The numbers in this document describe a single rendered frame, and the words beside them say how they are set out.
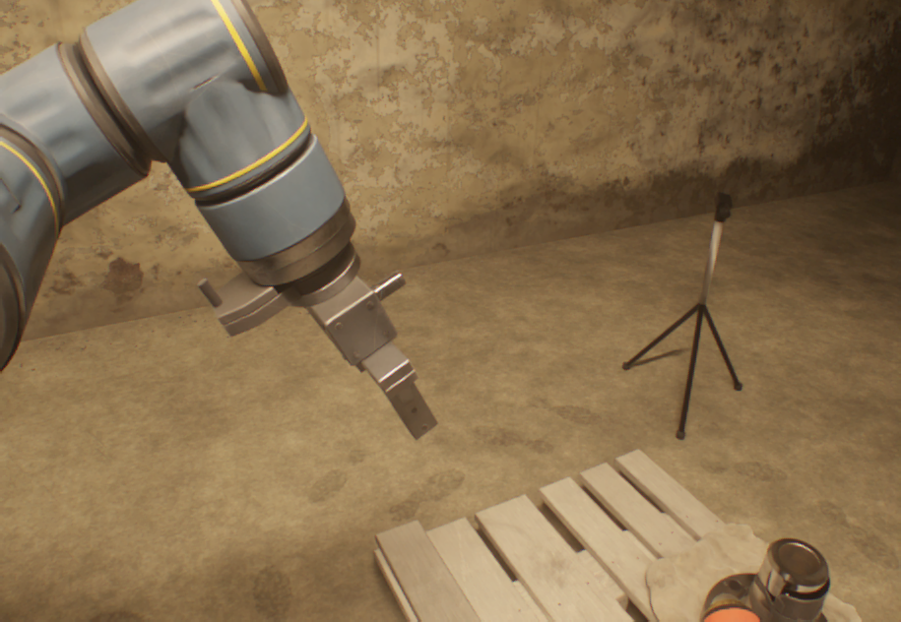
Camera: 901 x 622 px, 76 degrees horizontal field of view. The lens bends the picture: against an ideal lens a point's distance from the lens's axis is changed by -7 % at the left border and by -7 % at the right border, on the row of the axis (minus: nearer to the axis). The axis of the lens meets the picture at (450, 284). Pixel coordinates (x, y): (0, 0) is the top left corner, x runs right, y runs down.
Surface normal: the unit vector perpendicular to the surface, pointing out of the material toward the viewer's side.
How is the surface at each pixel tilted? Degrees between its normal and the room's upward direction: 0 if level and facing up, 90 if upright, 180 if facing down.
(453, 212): 90
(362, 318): 88
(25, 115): 65
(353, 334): 88
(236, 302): 25
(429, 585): 0
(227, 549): 0
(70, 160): 99
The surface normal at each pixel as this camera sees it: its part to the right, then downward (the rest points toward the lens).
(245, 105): 0.63, 0.24
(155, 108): 0.46, 0.52
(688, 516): 0.02, -0.90
